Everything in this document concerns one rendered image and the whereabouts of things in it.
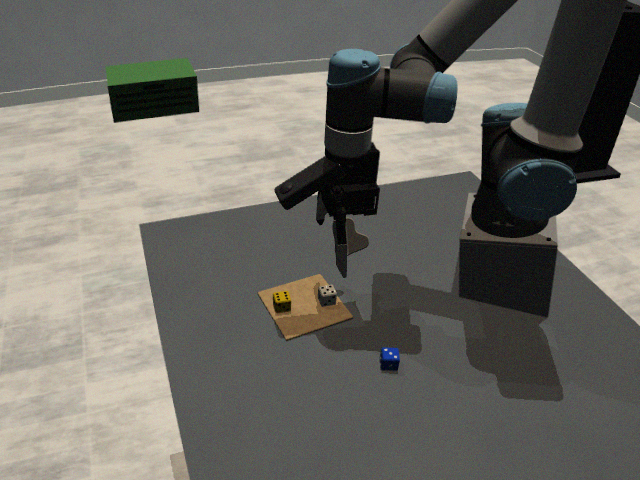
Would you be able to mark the tan square mat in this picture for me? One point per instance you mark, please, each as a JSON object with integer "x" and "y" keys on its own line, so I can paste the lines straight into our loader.
{"x": 306, "y": 315}

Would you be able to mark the blue die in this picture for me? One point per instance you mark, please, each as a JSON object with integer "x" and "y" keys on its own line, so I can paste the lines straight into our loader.
{"x": 389, "y": 359}

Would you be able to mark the yellow die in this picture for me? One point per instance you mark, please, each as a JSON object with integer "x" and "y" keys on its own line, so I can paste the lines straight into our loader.
{"x": 282, "y": 301}

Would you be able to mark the white die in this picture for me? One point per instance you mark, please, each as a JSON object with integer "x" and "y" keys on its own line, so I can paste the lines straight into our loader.
{"x": 327, "y": 295}

